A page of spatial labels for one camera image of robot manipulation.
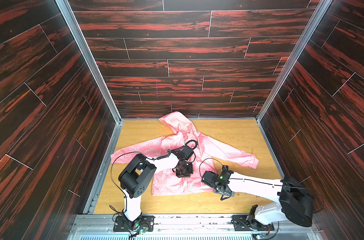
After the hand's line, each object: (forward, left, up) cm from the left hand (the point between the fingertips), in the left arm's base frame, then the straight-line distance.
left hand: (193, 176), depth 90 cm
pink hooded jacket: (+16, -11, +4) cm, 19 cm away
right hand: (-6, -17, +2) cm, 18 cm away
